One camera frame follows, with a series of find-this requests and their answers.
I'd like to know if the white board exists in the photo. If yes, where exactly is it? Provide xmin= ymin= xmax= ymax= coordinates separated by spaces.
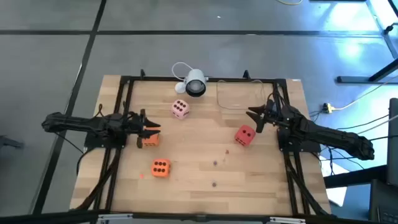
xmin=319 ymin=154 xmax=348 ymax=207

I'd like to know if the large red foam die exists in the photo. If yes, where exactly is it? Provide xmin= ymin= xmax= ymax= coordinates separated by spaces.
xmin=234 ymin=124 xmax=257 ymax=147

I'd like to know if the grey floor object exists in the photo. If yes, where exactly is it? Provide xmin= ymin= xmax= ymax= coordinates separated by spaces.
xmin=0 ymin=134 xmax=25 ymax=150

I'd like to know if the silver metal bracket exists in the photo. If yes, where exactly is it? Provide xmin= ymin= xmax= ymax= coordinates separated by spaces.
xmin=97 ymin=213 xmax=134 ymax=224
xmin=269 ymin=217 xmax=307 ymax=224

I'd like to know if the black floor beam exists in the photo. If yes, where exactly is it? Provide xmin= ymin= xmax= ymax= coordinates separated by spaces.
xmin=323 ymin=164 xmax=388 ymax=189

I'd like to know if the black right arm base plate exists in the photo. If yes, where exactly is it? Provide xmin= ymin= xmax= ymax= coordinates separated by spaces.
xmin=277 ymin=127 xmax=322 ymax=153

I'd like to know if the white lamp cable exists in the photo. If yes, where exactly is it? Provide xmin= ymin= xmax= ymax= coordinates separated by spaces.
xmin=171 ymin=61 xmax=194 ymax=82

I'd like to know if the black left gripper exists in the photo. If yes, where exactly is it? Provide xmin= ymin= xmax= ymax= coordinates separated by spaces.
xmin=124 ymin=108 xmax=162 ymax=149

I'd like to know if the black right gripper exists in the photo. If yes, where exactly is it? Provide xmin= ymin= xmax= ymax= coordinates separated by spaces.
xmin=245 ymin=99 xmax=282 ymax=133

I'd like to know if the black desk leg base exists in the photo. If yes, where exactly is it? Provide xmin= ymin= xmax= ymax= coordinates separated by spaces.
xmin=337 ymin=57 xmax=398 ymax=84

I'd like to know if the grey cabinet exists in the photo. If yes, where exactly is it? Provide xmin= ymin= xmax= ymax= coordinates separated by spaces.
xmin=387 ymin=98 xmax=398 ymax=187

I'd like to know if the black rig crossbar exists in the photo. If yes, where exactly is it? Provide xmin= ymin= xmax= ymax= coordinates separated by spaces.
xmin=0 ymin=208 xmax=398 ymax=224

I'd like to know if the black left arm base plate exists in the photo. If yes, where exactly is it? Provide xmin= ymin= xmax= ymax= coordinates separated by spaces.
xmin=84 ymin=126 xmax=128 ymax=149

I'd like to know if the black aluminium table frame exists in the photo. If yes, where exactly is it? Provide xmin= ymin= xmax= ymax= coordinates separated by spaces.
xmin=74 ymin=68 xmax=335 ymax=218

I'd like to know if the large orange foam die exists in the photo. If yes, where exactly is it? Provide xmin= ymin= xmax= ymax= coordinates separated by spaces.
xmin=141 ymin=127 xmax=161 ymax=147
xmin=151 ymin=158 xmax=172 ymax=179

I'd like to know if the clear plastic container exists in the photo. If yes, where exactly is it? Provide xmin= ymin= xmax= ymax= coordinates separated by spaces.
xmin=216 ymin=79 xmax=276 ymax=110

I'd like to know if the black box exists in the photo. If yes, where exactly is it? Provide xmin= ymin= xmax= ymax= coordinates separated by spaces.
xmin=369 ymin=179 xmax=398 ymax=224

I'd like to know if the large pink foam die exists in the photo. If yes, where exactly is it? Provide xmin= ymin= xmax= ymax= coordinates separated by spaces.
xmin=170 ymin=99 xmax=190 ymax=120

